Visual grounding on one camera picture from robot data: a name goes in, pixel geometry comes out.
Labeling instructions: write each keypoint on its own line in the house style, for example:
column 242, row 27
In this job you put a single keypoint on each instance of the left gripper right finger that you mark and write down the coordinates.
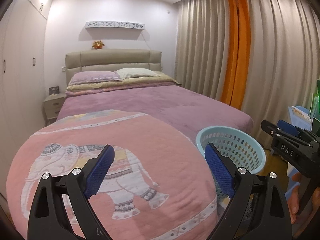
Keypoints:
column 257, row 208

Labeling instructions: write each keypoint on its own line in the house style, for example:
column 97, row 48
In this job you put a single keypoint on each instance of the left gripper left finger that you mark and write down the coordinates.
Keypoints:
column 48, row 216

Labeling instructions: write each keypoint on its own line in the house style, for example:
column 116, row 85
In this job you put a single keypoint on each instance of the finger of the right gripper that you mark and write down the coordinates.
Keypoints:
column 288, row 128

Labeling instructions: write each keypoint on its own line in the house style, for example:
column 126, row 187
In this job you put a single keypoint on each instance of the person's right hand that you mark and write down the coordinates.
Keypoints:
column 293, row 204

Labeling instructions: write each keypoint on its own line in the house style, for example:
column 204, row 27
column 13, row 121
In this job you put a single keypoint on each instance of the light blue laundry basket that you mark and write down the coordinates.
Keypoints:
column 241, row 148

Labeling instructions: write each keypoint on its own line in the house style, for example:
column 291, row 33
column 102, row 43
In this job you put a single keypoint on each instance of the beige curtain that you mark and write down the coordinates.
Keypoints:
column 283, row 63

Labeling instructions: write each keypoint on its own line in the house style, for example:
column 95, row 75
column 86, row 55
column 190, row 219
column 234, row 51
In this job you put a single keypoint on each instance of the orange curtain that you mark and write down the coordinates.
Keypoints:
column 238, row 55

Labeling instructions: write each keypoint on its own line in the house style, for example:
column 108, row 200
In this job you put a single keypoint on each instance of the pink elephant blanket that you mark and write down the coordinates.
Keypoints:
column 158, row 187

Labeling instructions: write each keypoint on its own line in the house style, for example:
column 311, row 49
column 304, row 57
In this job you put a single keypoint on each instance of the beige nightstand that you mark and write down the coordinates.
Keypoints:
column 52, row 106

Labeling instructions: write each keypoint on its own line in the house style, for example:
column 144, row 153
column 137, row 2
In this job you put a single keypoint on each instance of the folded beige quilt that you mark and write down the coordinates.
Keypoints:
column 108, row 86

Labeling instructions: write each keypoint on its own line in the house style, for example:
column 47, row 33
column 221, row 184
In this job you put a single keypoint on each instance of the purple pillow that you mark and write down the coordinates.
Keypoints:
column 94, row 77

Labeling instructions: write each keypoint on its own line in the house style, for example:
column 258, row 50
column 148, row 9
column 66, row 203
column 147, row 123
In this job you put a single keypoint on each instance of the purple bed with headboard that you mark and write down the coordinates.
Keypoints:
column 187, row 111

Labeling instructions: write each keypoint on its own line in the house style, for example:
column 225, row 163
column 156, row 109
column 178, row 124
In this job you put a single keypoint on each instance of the white dotted pillow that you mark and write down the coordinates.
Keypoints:
column 127, row 73

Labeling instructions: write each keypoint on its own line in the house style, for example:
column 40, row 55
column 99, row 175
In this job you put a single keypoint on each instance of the orange plush toy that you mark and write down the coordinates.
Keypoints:
column 98, row 45

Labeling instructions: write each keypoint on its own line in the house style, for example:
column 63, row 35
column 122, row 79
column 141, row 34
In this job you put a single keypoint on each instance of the white wardrobe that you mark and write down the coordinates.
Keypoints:
column 23, row 29

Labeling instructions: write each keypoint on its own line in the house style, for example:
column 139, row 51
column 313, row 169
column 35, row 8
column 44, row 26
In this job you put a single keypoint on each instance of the black photo frame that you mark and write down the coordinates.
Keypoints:
column 54, row 90

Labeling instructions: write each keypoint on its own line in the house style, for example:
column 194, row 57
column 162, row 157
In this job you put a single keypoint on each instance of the white decorated wall shelf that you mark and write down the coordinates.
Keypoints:
column 114, row 24

